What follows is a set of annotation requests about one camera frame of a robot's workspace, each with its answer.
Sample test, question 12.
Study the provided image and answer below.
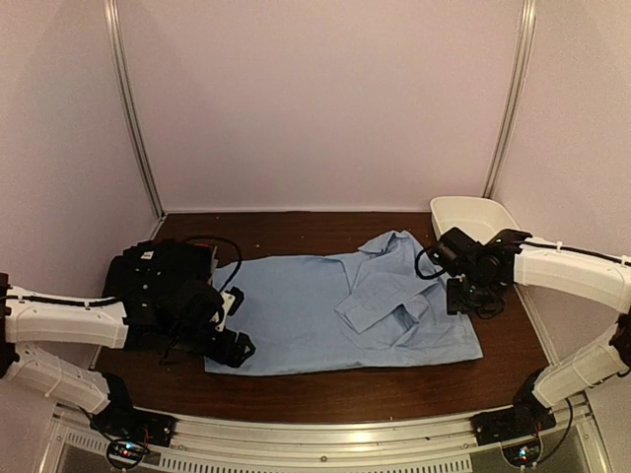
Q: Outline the left black camera cable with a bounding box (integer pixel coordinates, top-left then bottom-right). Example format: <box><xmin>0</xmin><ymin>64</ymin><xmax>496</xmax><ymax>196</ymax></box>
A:
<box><xmin>181</xmin><ymin>235</ymin><xmax>244</xmax><ymax>297</ymax></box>

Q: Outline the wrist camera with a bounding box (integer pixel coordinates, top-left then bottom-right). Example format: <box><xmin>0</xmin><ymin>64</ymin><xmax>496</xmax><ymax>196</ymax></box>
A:
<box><xmin>429</xmin><ymin>241</ymin><xmax>457</xmax><ymax>272</ymax></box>
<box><xmin>211</xmin><ymin>287</ymin><xmax>245</xmax><ymax>332</ymax></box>

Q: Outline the black camera cable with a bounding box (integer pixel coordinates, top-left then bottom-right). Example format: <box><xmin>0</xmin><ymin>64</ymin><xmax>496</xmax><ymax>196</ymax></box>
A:
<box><xmin>181</xmin><ymin>235</ymin><xmax>244</xmax><ymax>297</ymax></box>
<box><xmin>413</xmin><ymin>245</ymin><xmax>448</xmax><ymax>281</ymax></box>

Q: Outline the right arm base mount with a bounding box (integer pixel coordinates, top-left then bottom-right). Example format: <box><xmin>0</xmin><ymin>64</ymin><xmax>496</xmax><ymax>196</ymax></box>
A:
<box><xmin>470</xmin><ymin>394</ymin><xmax>556</xmax><ymax>445</ymax></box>

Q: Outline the light blue long sleeve shirt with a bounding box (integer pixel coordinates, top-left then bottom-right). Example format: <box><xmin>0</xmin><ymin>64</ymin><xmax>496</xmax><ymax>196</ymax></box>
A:
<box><xmin>205</xmin><ymin>231</ymin><xmax>483</xmax><ymax>376</ymax></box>

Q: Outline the white plastic tub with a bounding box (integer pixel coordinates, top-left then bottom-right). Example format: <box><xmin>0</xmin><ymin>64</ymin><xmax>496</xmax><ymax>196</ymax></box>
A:
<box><xmin>430</xmin><ymin>196</ymin><xmax>520</xmax><ymax>243</ymax></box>

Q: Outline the front aluminium frame rail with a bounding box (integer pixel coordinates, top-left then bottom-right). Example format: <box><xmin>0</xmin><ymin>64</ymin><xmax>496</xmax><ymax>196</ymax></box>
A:
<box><xmin>38</xmin><ymin>388</ymin><xmax>612</xmax><ymax>473</ymax></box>

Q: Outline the right circuit board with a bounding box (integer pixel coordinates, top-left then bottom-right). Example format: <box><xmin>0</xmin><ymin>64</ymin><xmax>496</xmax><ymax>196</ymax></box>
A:
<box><xmin>501</xmin><ymin>440</ymin><xmax>542</xmax><ymax>469</ymax></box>

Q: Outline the circuit board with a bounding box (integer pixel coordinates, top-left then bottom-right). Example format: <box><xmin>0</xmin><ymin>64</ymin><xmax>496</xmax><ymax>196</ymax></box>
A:
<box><xmin>105</xmin><ymin>439</ymin><xmax>150</xmax><ymax>469</ymax></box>
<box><xmin>501</xmin><ymin>440</ymin><xmax>542</xmax><ymax>469</ymax></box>

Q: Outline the left circuit board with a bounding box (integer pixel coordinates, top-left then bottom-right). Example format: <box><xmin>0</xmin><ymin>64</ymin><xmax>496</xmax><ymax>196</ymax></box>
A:
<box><xmin>105</xmin><ymin>439</ymin><xmax>150</xmax><ymax>469</ymax></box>

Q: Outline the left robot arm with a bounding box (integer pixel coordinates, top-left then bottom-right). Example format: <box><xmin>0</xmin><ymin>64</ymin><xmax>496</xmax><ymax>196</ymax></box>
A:
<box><xmin>1</xmin><ymin>275</ymin><xmax>255</xmax><ymax>438</ymax></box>

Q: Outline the red black plaid shirt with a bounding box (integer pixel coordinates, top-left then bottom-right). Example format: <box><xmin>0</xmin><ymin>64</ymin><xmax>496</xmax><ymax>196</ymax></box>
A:
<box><xmin>189</xmin><ymin>240</ymin><xmax>217</xmax><ymax>250</ymax></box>

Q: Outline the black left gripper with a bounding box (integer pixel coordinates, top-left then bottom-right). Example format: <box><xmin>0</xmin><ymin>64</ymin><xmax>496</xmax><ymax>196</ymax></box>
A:
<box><xmin>169</xmin><ymin>324</ymin><xmax>255</xmax><ymax>368</ymax></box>

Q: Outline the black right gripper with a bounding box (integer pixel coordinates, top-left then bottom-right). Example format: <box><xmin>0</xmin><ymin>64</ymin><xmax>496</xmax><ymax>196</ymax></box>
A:
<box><xmin>448</xmin><ymin>272</ymin><xmax>500</xmax><ymax>315</ymax></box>

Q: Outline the right black camera cable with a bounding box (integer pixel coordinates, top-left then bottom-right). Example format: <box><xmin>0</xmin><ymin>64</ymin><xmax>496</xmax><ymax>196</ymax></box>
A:
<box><xmin>413</xmin><ymin>245</ymin><xmax>448</xmax><ymax>281</ymax></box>

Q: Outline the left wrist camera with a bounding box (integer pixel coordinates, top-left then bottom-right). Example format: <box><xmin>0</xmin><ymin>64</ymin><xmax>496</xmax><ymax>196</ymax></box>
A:
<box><xmin>211</xmin><ymin>287</ymin><xmax>245</xmax><ymax>332</ymax></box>

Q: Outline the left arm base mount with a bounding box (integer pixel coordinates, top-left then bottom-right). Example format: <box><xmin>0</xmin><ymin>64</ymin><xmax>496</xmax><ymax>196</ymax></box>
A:
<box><xmin>91</xmin><ymin>398</ymin><xmax>176</xmax><ymax>447</ymax></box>

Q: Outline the grey folded shirt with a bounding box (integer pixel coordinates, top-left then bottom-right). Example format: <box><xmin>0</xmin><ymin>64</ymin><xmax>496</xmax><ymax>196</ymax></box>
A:
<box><xmin>208</xmin><ymin>245</ymin><xmax>219</xmax><ymax>285</ymax></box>

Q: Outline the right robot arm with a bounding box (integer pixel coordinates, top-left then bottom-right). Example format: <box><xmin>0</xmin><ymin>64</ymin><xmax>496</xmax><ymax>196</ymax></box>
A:
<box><xmin>428</xmin><ymin>228</ymin><xmax>630</xmax><ymax>436</ymax></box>

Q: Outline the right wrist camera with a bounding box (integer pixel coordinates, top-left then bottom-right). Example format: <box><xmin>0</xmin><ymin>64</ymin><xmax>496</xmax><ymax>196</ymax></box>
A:
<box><xmin>429</xmin><ymin>241</ymin><xmax>457</xmax><ymax>272</ymax></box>

